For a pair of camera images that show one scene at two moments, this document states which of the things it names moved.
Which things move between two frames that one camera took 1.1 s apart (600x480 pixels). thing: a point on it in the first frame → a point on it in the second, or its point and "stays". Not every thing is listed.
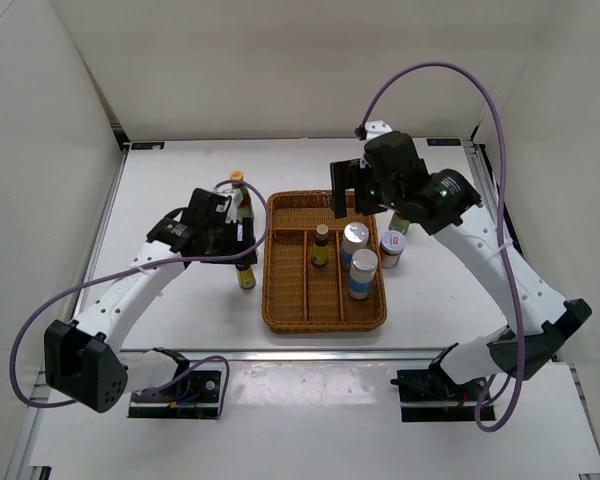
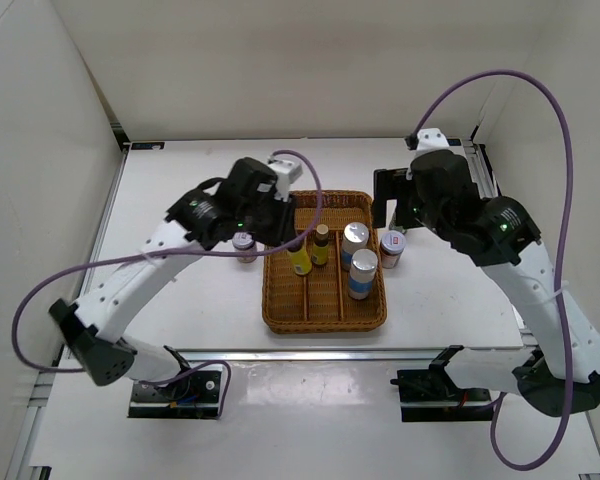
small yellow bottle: [320, 249] stays
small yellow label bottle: [246, 276] → [301, 259]
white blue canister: [355, 237] stays
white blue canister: [363, 268] stays
